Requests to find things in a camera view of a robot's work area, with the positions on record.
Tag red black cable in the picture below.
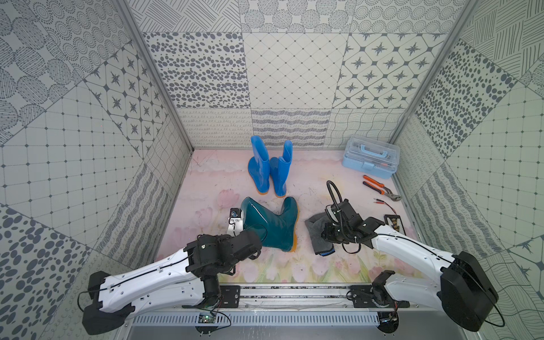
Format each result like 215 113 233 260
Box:
373 198 398 215

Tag light blue plastic toolbox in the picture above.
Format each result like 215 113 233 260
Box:
342 136 400 179

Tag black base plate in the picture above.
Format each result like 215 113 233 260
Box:
346 285 410 308
182 284 242 310

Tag green rubber boot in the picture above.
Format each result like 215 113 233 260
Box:
241 197 299 252

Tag orange handled pliers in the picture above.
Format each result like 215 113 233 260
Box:
363 175 402 202

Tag blue rubber boot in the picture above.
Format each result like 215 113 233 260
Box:
248 135 270 194
270 140 293 197

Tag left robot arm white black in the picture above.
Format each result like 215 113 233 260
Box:
82 230 262 336

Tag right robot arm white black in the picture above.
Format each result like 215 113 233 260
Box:
322 181 499 332

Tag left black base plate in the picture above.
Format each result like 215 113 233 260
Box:
182 284 242 310

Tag grey blue microfibre cloth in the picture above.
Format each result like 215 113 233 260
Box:
305 212 335 256

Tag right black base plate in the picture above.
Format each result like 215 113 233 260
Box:
346 285 410 308

